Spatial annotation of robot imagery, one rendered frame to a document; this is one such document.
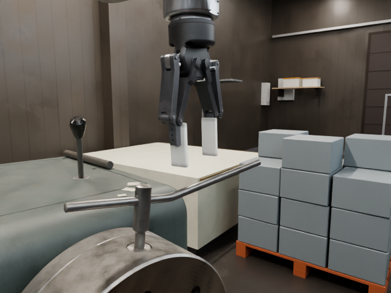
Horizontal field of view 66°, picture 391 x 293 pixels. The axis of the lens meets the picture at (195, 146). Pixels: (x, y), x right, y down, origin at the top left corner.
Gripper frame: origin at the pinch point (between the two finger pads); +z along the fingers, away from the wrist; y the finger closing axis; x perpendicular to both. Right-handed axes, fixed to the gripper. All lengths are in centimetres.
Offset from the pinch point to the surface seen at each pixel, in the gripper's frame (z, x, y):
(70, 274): 12.6, 4.0, -22.9
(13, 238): 10.3, 15.3, -23.9
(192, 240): 126, 121, 171
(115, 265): 11.4, -1.0, -19.9
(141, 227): 8.3, -1.2, -15.3
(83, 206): 3.7, 1.5, -21.8
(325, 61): -86, 141, 881
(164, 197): 5.4, -2.1, -11.3
